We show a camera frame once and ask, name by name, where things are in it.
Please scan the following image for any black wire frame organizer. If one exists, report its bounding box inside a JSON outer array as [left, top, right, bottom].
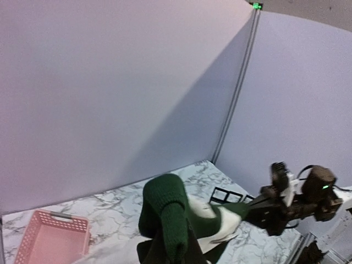
[[209, 187, 254, 205]]

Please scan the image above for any white and green t-shirt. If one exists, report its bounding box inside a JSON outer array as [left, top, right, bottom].
[[136, 173, 249, 263]]

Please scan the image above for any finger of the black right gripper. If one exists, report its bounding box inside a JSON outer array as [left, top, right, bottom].
[[244, 197, 271, 228]]

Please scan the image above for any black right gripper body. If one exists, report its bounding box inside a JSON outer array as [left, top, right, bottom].
[[260, 162, 343, 235]]

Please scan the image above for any pink plastic perforated basket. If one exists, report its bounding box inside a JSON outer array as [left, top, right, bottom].
[[14, 210, 91, 264]]

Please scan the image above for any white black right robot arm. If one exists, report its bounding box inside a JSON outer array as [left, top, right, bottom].
[[244, 162, 351, 236]]

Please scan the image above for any aluminium right corner post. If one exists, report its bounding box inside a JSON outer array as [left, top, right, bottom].
[[211, 2, 263, 164]]

